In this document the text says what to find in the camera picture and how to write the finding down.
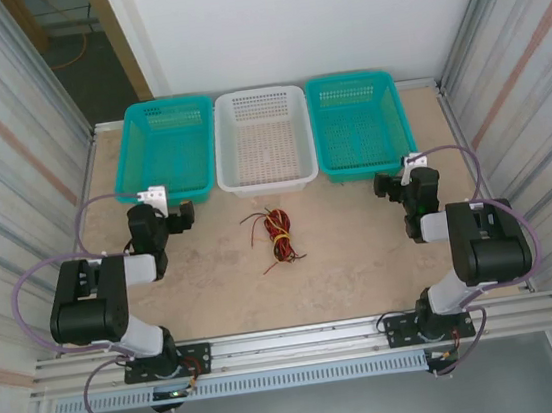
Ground white plastic basket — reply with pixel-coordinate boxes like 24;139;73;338
206;82;321;202

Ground orange floor cable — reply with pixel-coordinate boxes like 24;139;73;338
47;30;99;72

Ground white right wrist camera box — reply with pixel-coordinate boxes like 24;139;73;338
397;151;431;187

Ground teal plastic basket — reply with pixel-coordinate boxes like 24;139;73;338
103;91;226;215
302;66;422;188

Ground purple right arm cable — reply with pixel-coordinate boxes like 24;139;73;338
404;134;552;380

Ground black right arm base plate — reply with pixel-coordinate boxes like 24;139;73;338
380;305;478;351

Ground thin black cable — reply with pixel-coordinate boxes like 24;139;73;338
246;215;284;266
270;235;309;266

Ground aluminium mounting rail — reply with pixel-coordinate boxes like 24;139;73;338
26;292;552;402

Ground red black power wires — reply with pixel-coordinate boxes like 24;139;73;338
436;326;473;364
181;354;215;396

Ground wooden board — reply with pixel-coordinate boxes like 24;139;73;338
0;0;57;74

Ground grey slotted cable duct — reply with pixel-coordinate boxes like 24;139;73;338
51;351;431;413

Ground wooden door frame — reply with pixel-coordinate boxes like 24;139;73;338
83;0;156;109

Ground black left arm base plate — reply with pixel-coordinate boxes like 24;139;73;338
121;342;215;386

